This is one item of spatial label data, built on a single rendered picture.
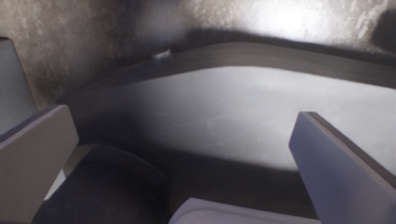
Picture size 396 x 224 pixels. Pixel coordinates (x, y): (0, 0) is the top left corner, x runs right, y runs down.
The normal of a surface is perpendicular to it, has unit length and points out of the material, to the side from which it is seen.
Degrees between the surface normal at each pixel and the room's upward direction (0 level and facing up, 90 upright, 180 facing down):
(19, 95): 90
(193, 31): 0
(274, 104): 0
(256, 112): 0
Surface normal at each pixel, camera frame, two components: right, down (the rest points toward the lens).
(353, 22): -0.14, 0.48
